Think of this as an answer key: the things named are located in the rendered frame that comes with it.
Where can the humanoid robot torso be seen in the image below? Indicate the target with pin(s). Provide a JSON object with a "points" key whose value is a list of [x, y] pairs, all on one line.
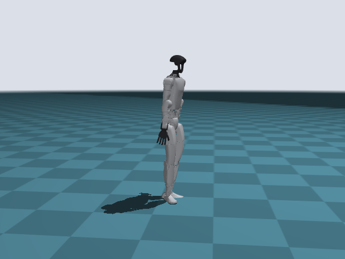
{"points": [[175, 98]]}

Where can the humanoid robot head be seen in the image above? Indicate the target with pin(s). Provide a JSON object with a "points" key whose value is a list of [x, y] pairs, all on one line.
{"points": [[177, 59]]}

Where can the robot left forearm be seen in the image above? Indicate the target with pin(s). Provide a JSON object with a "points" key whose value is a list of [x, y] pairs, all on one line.
{"points": [[178, 112]]}

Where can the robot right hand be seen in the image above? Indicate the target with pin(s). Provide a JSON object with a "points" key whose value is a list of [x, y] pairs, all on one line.
{"points": [[163, 135]]}

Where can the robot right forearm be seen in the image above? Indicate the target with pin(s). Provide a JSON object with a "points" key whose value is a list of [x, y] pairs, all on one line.
{"points": [[165, 114]]}

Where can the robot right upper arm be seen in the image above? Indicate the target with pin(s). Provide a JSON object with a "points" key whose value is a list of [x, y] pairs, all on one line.
{"points": [[168, 84]]}

